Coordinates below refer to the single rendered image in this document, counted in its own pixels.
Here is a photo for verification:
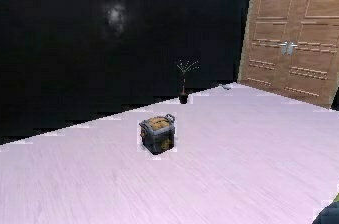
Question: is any thin plant in black pot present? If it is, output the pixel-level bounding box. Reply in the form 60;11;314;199
175;59;200;105

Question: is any dark grey square bin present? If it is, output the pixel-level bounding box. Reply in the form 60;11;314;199
138;113;176;156

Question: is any brown wooden double door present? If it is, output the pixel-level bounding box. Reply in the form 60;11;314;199
237;0;339;109

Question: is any silver door handle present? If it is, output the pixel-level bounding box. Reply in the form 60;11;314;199
278;41;289;56
286;41;299;56

